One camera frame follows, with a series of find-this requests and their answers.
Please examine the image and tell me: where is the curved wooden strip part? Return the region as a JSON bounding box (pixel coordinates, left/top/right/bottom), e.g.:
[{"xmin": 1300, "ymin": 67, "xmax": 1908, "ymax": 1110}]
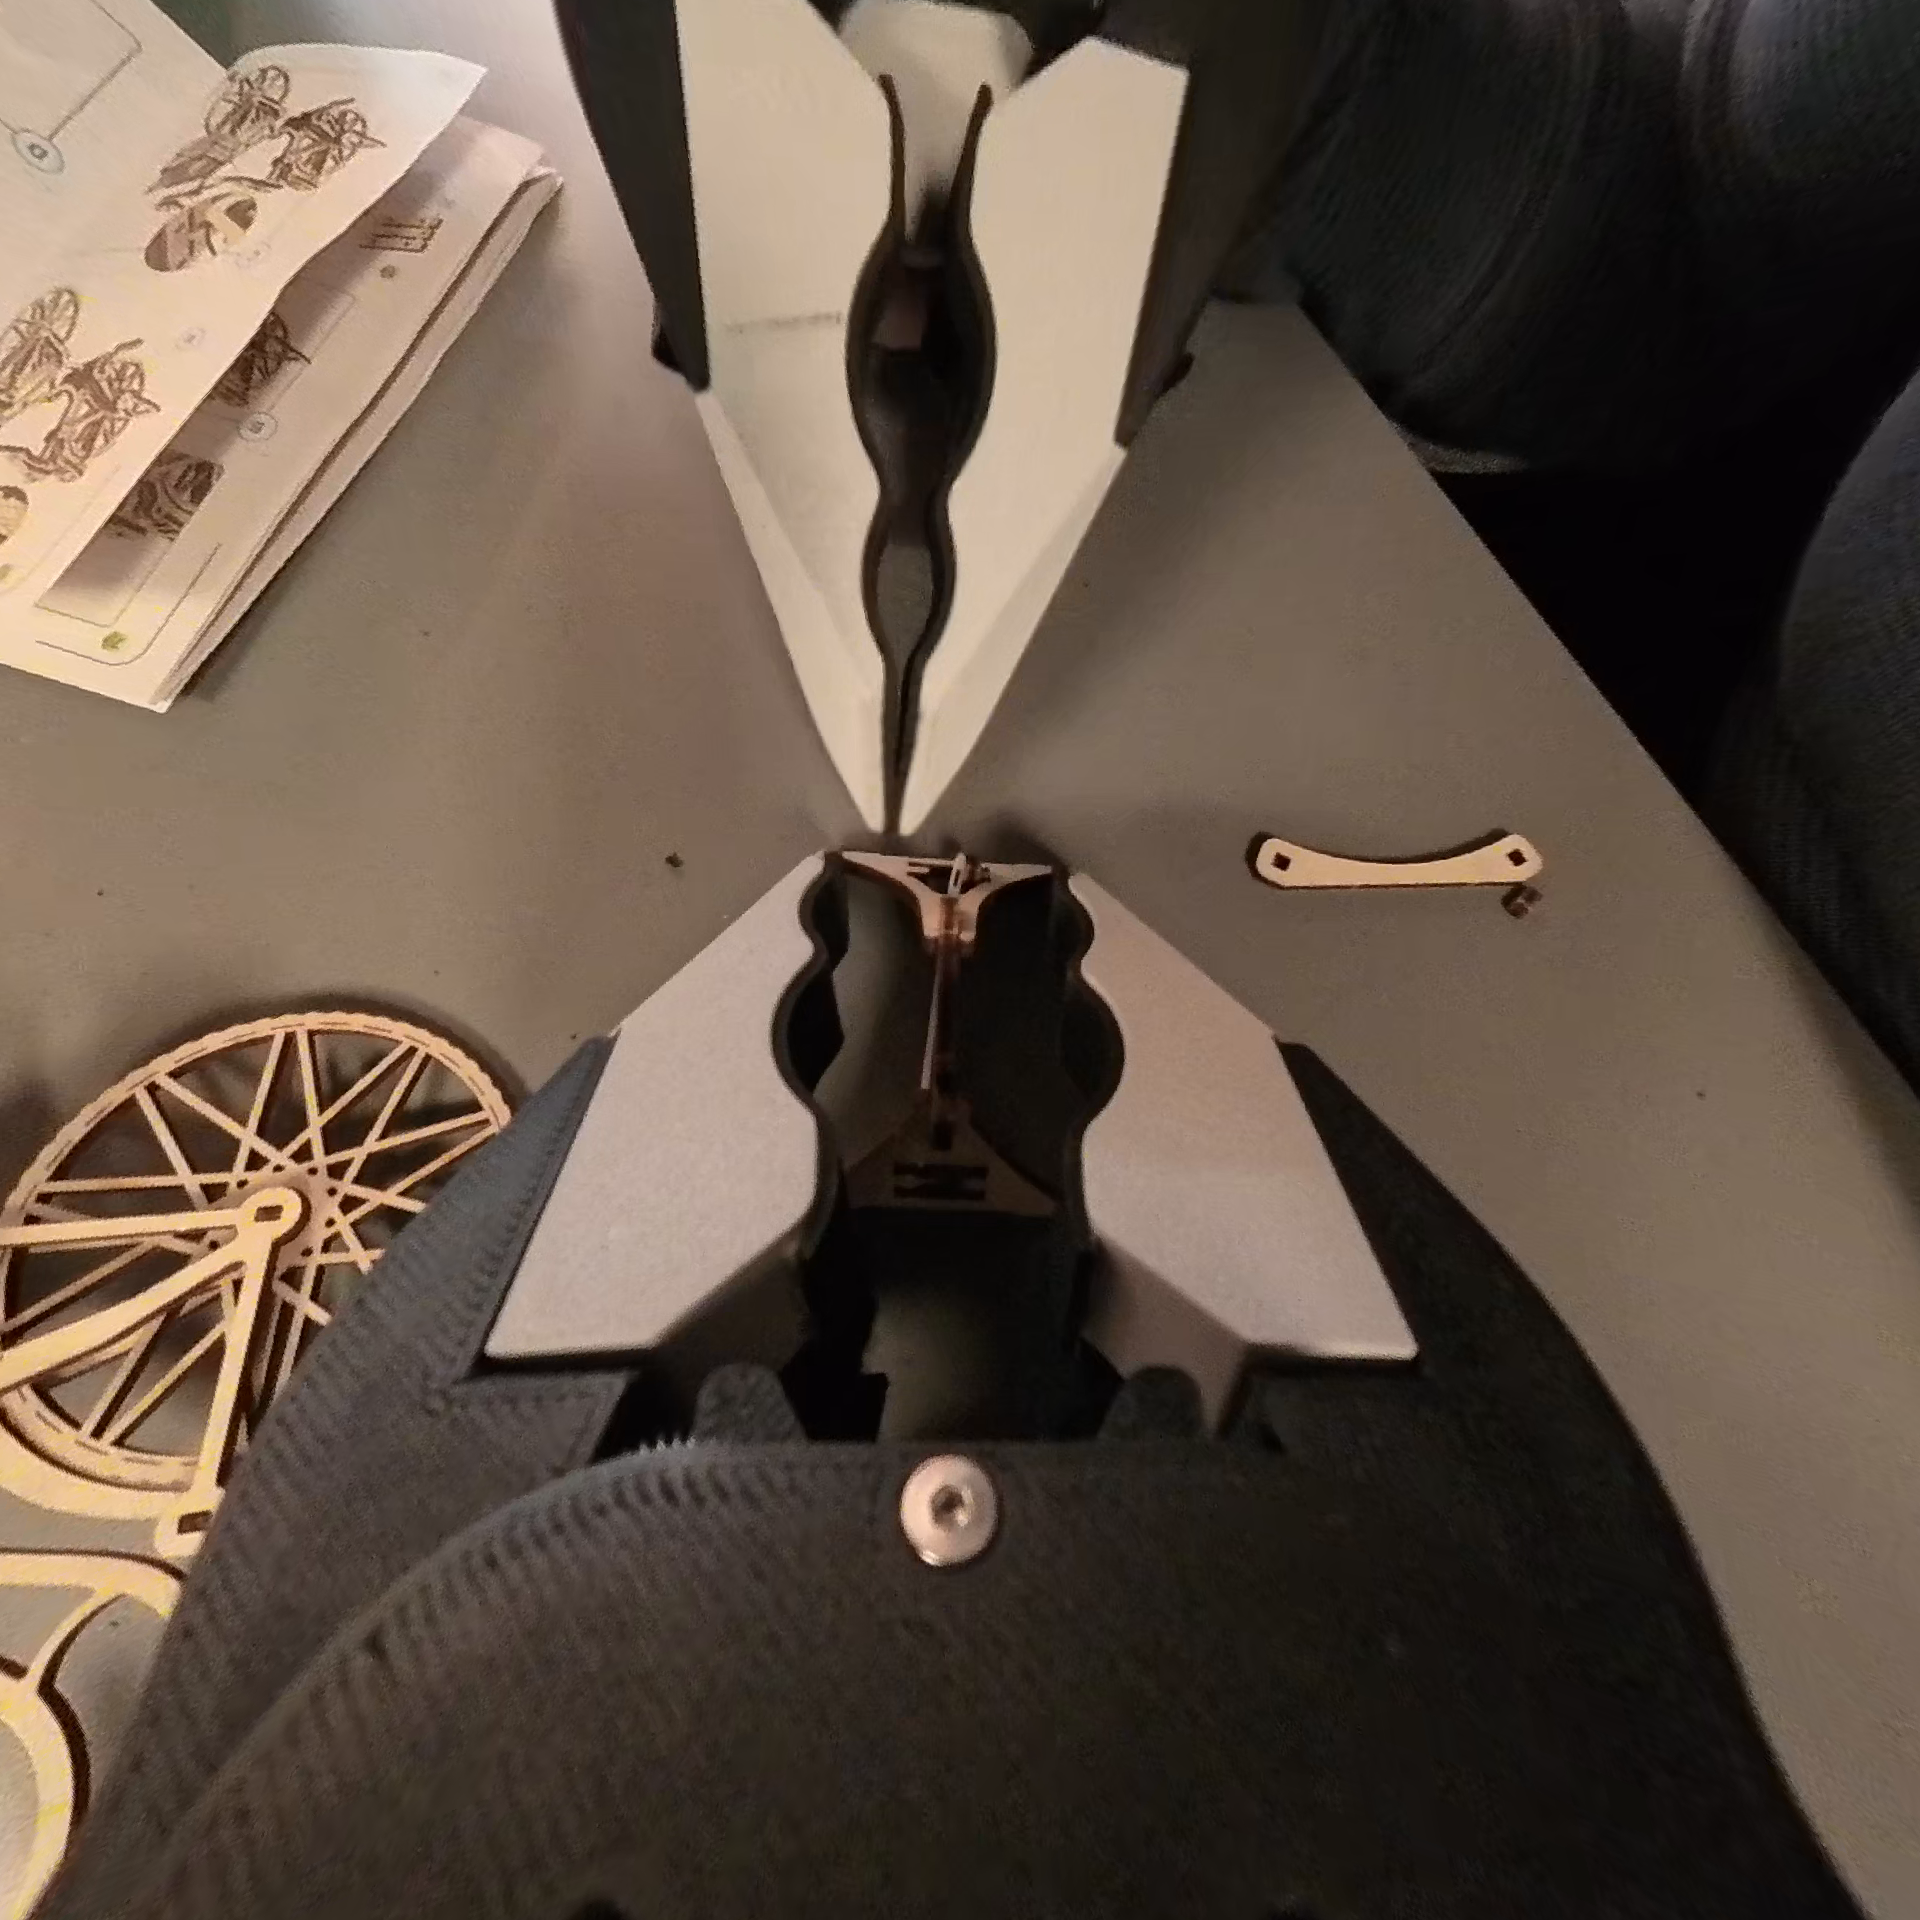
[{"xmin": 1247, "ymin": 828, "xmax": 1547, "ymax": 905}]

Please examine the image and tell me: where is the wooden bicycle model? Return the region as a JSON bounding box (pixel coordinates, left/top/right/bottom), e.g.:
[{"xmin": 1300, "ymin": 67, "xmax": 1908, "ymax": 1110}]
[{"xmin": 0, "ymin": 1010, "xmax": 524, "ymax": 1920}]

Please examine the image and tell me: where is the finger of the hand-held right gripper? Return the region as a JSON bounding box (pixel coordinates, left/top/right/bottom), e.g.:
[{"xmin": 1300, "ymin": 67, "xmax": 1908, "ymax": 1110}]
[
  {"xmin": 902, "ymin": 39, "xmax": 1194, "ymax": 836},
  {"xmin": 679, "ymin": 0, "xmax": 915, "ymax": 836}
]

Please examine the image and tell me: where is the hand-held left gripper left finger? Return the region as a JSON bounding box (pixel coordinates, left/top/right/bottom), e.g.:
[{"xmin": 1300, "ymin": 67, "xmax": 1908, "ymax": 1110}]
[{"xmin": 482, "ymin": 847, "xmax": 860, "ymax": 1370}]

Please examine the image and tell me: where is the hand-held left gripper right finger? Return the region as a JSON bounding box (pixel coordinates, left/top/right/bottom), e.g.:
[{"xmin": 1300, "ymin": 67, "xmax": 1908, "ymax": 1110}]
[{"xmin": 1049, "ymin": 858, "xmax": 1421, "ymax": 1374}]

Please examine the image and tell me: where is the person's torso in knit sweater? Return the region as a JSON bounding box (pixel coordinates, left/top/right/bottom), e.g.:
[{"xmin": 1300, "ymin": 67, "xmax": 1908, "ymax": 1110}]
[{"xmin": 1709, "ymin": 406, "xmax": 1920, "ymax": 1052}]

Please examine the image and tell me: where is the paper instruction booklet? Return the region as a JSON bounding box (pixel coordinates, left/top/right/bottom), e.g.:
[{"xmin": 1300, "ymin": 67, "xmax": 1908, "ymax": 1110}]
[{"xmin": 0, "ymin": 0, "xmax": 565, "ymax": 712}]

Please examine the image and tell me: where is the wooden model stand assembly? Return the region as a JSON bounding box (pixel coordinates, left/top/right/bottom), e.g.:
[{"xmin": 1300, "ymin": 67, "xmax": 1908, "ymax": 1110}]
[{"xmin": 829, "ymin": 848, "xmax": 1059, "ymax": 1222}]

